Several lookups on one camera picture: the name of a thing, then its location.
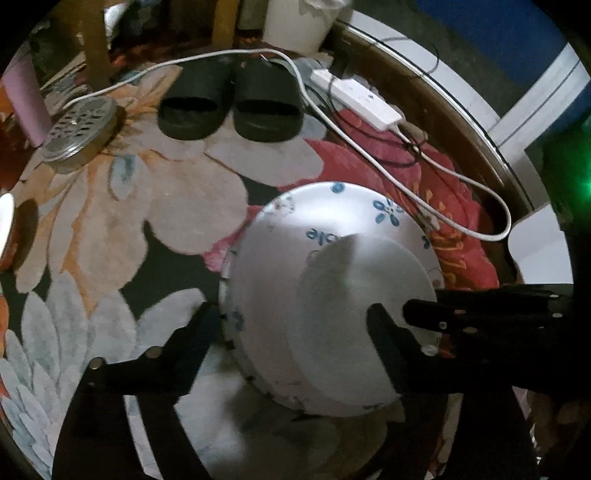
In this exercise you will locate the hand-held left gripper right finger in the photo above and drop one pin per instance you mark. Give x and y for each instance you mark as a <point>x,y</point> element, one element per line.
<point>381,327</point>

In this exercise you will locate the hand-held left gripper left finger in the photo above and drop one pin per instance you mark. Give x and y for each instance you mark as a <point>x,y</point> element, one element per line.
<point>210,323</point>

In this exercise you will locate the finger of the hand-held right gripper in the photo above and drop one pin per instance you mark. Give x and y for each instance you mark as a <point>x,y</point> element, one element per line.
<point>508,293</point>
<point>425,314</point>

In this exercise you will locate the small blue print plate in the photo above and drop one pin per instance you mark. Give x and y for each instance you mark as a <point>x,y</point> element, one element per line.
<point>351,323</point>

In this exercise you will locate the leaf pattern plate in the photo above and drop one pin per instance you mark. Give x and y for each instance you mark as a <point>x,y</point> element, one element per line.
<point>224,288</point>

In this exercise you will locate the white bowl with blue flowers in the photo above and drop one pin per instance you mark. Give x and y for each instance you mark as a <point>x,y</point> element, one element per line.
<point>277,240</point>

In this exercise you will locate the white paper sheet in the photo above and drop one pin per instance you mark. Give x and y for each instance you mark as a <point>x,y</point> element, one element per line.
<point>540,249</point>

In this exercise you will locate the floral blanket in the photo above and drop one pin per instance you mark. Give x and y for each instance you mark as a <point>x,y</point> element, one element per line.
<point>175,194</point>

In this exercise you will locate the black slipper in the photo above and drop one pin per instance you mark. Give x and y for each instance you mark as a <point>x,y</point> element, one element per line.
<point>268,115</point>
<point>194,115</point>

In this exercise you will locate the white power strip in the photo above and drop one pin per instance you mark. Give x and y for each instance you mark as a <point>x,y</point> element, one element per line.
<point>360,99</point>

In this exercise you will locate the white plate edge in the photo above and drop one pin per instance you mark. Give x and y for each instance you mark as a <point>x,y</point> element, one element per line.
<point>5,221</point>

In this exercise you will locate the perforated metal lid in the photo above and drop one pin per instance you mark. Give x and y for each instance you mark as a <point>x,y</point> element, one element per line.
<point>78,124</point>

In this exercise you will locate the pink bottle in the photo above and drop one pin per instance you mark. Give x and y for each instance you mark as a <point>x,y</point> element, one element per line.
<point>25,101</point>

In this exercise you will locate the wooden furniture leg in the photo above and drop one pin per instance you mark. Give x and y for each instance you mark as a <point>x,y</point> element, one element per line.
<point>224,21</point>
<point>87,41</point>

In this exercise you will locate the white bucket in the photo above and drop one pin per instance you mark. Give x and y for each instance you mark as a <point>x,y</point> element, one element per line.
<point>300,23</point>

